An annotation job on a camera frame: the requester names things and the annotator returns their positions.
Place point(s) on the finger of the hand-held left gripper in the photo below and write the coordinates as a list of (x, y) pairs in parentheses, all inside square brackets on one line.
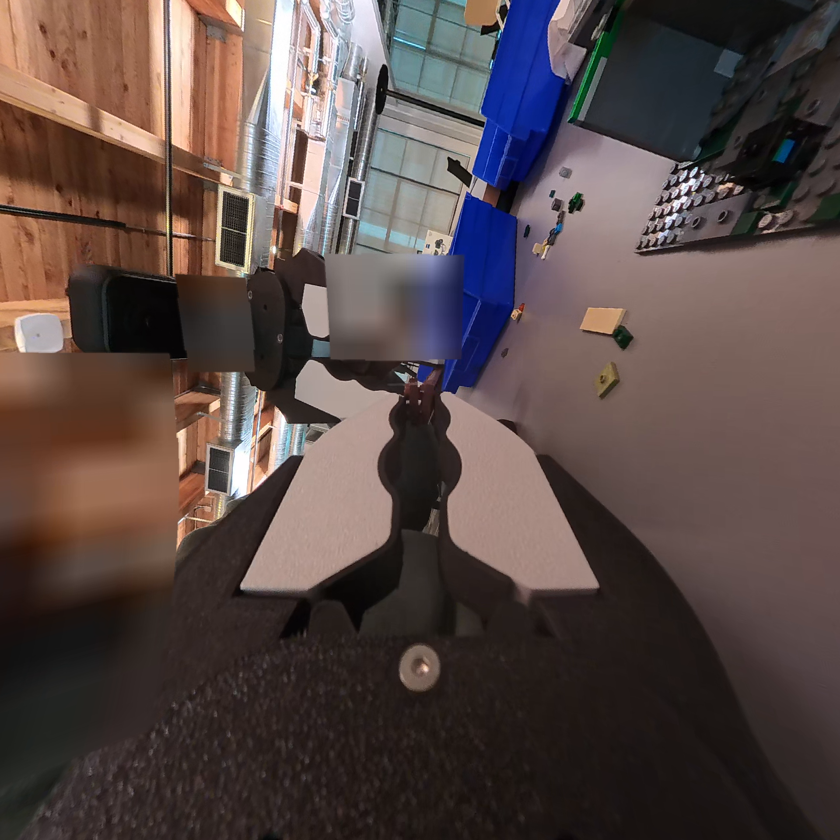
[(328, 394), (316, 312)]

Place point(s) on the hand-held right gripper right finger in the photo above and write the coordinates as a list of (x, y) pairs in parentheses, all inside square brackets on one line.
[(518, 518)]

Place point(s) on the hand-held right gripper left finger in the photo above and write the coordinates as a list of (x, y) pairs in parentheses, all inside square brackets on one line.
[(328, 518)]

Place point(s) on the reddish brown long plate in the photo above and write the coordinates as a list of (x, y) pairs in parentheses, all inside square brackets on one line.
[(412, 397)]

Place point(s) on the olive square jumper plate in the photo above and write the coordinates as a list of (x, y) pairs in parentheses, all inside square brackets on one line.
[(607, 379)]

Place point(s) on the tan long tile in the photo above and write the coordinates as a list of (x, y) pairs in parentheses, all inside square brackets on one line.
[(602, 320)]

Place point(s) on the grey brick castle model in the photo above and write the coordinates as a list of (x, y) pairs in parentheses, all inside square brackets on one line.
[(656, 85)]

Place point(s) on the grey desk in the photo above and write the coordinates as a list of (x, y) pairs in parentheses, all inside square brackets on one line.
[(722, 459)]

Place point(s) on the white air vent grille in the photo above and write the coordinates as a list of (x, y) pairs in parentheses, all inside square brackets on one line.
[(235, 226), (353, 197), (220, 469)]

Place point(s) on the white printed product box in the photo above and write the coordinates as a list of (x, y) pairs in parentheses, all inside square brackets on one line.
[(438, 244)]

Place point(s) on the small dark green plate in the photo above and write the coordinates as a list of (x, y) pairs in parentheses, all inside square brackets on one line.
[(624, 337)]

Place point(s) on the scatter of tiny brick pieces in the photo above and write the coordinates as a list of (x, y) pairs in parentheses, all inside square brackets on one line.
[(576, 201)]

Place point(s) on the long blue plastic bin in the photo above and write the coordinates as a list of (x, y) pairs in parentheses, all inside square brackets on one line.
[(525, 98)]

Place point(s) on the silver ventilation duct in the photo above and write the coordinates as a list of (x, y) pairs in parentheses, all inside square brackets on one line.
[(262, 131), (358, 98)]

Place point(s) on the black round pedestal table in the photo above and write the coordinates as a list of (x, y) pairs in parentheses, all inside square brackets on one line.
[(382, 85)]

